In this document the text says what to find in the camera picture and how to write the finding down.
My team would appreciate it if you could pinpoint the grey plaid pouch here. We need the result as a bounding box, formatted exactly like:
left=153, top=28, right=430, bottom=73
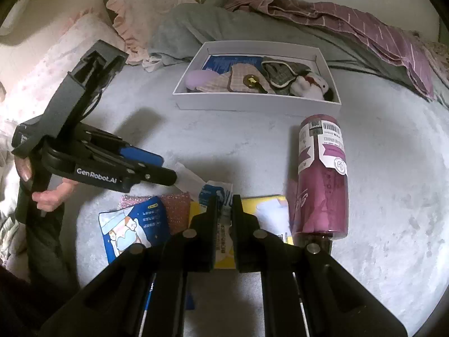
left=261, top=56, right=311, bottom=95

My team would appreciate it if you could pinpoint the yellow packet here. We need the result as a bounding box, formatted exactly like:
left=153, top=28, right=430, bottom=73
left=189, top=195, right=295, bottom=269

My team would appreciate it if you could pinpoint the floral patterned cloth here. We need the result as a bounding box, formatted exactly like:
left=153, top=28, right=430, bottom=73
left=421, top=38, right=449, bottom=78

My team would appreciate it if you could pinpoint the white and blue sachet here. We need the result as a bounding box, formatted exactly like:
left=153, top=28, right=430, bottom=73
left=198, top=181, right=234, bottom=215

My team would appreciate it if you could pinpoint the person's left forearm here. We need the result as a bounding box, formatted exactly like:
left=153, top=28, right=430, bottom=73
left=0, top=200, right=83, bottom=337

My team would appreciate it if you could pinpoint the blue cartoon eye mask packet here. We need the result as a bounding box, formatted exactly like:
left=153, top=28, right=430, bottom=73
left=98, top=197, right=172, bottom=264

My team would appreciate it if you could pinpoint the clear bag with pink item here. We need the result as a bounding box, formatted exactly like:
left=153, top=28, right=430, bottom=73
left=185, top=69, right=214, bottom=92

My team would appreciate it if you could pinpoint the white crumpled cloth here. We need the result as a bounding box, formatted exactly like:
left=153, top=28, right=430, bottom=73
left=142, top=53, right=165, bottom=72

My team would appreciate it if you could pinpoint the pink ruffled pillow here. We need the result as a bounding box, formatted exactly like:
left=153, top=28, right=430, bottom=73
left=105, top=0, right=199, bottom=65

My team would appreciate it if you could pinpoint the white plastic wrapper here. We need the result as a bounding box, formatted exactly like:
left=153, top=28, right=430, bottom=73
left=173, top=163, right=206, bottom=197

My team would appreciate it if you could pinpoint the floral pink pillow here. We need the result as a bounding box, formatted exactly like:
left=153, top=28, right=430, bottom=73
left=0, top=7, right=129, bottom=155

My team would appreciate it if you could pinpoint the beige plaid pouch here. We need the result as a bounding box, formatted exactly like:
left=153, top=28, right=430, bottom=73
left=200, top=63, right=271, bottom=94

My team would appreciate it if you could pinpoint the white plush toy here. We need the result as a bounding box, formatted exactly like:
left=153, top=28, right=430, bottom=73
left=293, top=72, right=334, bottom=101

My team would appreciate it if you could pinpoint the purple striped blanket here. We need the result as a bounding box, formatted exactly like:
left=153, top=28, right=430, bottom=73
left=224, top=0, right=437, bottom=101

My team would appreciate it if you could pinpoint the green blanket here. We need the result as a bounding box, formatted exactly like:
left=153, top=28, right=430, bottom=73
left=147, top=0, right=449, bottom=108

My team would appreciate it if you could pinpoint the person's left hand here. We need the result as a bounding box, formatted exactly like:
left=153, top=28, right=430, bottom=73
left=14, top=156, right=78, bottom=213

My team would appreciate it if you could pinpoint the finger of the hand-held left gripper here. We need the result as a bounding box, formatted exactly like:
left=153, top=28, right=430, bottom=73
left=82, top=130, right=164, bottom=170
left=117, top=163, right=178, bottom=187

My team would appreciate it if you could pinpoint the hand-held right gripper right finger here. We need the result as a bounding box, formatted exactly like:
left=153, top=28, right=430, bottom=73
left=232, top=195, right=409, bottom=337

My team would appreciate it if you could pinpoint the pink glitter sponge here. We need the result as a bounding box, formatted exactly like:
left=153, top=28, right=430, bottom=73
left=119, top=191, right=192, bottom=236

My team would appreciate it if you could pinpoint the blue packet with white text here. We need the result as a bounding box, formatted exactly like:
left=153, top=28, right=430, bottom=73
left=201, top=53, right=264, bottom=74

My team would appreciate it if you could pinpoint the white cardboard box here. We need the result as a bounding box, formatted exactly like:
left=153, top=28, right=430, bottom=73
left=172, top=40, right=342, bottom=118

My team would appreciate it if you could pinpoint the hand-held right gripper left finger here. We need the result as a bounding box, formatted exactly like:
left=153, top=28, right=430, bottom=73
left=38, top=195, right=220, bottom=337

